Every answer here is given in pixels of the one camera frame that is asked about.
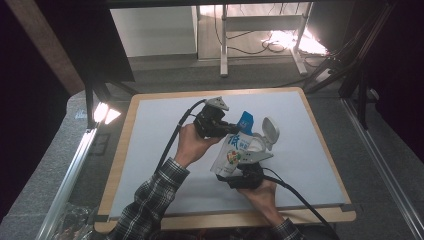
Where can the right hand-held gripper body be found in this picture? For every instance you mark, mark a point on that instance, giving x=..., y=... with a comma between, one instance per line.
x=250, y=175

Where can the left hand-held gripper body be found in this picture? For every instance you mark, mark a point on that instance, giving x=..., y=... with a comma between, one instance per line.
x=210, y=121

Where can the white and blue milk pouch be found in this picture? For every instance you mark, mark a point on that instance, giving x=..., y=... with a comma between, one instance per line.
x=235, y=150

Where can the person's right hand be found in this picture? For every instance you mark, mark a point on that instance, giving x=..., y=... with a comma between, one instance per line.
x=263, y=200

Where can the person's left hand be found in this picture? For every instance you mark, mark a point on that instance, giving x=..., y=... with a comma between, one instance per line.
x=193, y=146

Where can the white table mat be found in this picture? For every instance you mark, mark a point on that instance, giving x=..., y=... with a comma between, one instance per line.
x=300, y=160

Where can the white cabinet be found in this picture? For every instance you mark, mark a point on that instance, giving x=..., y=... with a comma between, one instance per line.
x=153, y=31

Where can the black lamp stand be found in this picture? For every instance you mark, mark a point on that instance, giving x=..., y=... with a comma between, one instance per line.
x=89, y=106

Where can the black tripod stand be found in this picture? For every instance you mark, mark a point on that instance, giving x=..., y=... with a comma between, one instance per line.
x=362, y=100

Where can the clear plastic bag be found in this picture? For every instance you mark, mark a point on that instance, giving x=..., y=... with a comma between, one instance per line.
x=71, y=220

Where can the wooden beam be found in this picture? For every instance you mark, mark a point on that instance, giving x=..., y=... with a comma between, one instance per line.
x=50, y=46

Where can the white board wooden frame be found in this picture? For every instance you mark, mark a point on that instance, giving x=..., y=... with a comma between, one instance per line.
x=216, y=220

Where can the white metal desk frame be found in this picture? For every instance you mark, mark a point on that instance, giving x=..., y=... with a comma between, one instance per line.
x=224, y=50

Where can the aluminium rail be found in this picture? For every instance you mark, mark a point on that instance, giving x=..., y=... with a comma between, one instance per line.
x=71, y=180
x=383, y=166

